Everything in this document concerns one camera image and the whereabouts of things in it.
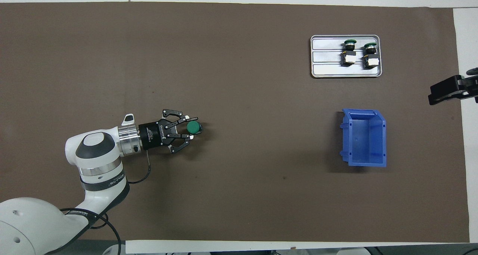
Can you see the green push button switch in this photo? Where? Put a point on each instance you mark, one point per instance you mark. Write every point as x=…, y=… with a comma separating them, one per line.
x=193, y=127
x=349, y=55
x=371, y=57

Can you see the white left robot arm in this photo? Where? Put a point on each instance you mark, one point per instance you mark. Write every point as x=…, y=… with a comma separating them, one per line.
x=97, y=158

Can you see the blue plastic bin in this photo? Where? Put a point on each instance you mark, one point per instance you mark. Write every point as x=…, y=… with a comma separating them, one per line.
x=364, y=143

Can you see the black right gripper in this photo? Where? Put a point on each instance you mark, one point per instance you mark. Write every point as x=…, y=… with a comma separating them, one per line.
x=472, y=87

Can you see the brown table mat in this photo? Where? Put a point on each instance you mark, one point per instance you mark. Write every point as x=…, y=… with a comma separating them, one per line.
x=261, y=173

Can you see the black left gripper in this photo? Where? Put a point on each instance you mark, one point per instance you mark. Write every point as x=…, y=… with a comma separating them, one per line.
x=153, y=134

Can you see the grey metal tray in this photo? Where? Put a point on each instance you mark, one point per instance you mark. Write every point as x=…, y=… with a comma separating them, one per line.
x=325, y=61

